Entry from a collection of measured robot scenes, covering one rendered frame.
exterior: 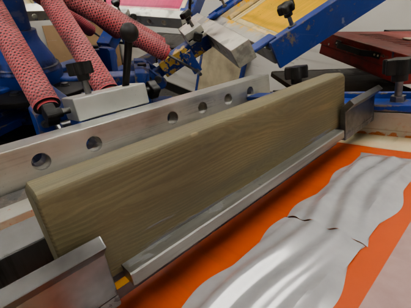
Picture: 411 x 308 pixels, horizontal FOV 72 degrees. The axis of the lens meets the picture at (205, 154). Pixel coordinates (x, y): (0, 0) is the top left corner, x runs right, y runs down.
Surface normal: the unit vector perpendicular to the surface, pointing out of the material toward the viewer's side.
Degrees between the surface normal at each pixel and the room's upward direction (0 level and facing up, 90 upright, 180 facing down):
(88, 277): 75
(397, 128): 90
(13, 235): 29
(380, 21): 90
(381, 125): 90
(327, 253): 18
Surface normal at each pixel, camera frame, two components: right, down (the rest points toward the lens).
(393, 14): -0.73, 0.34
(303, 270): 0.16, -0.66
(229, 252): -0.15, -0.93
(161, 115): 0.67, 0.16
